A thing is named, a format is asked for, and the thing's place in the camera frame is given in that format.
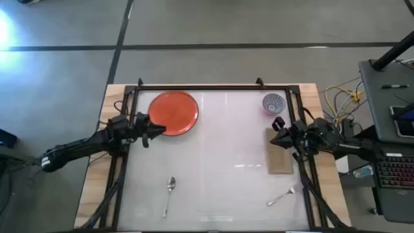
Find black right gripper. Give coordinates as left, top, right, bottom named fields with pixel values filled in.
left=270, top=116, right=308, bottom=155

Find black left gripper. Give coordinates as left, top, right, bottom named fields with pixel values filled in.
left=133, top=111, right=167, bottom=149

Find orange ceramic plate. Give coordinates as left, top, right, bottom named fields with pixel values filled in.
left=147, top=90, right=199, bottom=137

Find blue patterned pink bowl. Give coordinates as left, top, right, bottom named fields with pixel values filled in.
left=262, top=93, right=287, bottom=115

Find silver metal fork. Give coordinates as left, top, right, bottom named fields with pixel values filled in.
left=266, top=183, right=305, bottom=207

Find silver metal spoon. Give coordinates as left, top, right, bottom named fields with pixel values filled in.
left=162, top=176, right=177, bottom=218

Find brown paper napkin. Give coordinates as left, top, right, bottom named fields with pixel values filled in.
left=265, top=128, right=294, bottom=175

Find white box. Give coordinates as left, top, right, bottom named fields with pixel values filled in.
left=334, top=155, right=349, bottom=175

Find white table mat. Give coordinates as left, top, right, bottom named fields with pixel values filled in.
left=116, top=89, right=311, bottom=231

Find black power adapter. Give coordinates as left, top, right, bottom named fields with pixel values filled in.
left=342, top=118, right=355, bottom=139

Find black desk crossbar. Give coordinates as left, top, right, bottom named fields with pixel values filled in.
left=354, top=125, right=379, bottom=144

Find clear plastic water bottle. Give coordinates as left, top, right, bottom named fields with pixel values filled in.
left=353, top=165, right=375, bottom=178

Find grey desk shelf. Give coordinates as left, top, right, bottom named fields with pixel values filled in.
left=358, top=59, right=414, bottom=145

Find black backlit keyboard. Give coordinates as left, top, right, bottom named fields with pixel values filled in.
left=376, top=155, right=414, bottom=190

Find tablet with silver edge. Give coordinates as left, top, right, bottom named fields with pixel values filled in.
left=389, top=103, right=414, bottom=139

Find grey keyboard tray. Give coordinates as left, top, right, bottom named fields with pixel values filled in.
left=365, top=140, right=414, bottom=225

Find black stand pole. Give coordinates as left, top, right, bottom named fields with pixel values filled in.
left=371, top=30, right=414, bottom=71

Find grey metal stand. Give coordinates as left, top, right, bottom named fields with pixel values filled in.
left=0, top=145, right=43, bottom=166

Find black box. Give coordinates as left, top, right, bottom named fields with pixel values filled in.
left=0, top=128, right=19, bottom=149

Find white cable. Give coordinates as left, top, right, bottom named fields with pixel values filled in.
left=332, top=89, right=368, bottom=126

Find yellow cable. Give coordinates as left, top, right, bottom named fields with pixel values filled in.
left=324, top=84, right=365, bottom=126

